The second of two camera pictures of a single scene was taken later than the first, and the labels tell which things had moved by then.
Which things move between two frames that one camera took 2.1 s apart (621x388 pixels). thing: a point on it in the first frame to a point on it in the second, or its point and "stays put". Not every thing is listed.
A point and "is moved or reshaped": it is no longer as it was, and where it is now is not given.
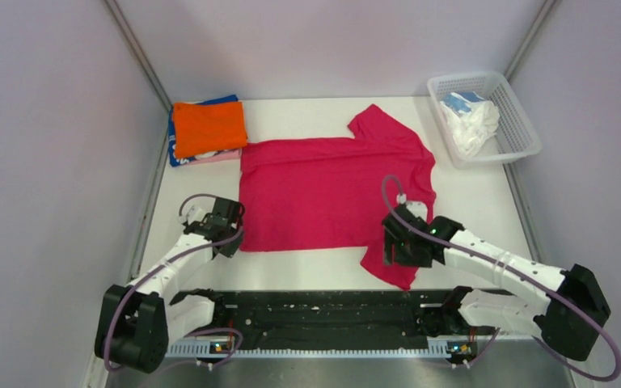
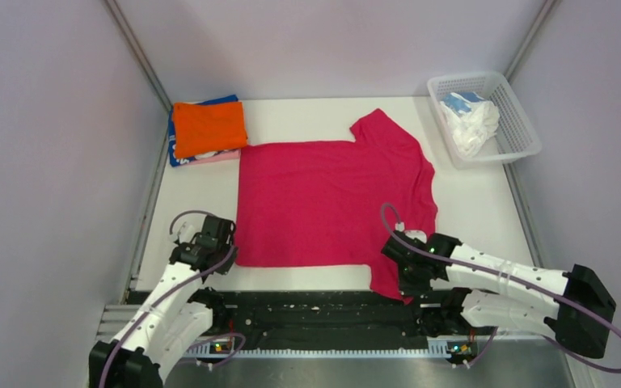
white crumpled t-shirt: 473,127 stays put
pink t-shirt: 329,194 is moved or reshaped
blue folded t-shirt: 174,160 stays put
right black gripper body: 400,250 to 411,282
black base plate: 331,316 stays put
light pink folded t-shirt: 224,156 stays put
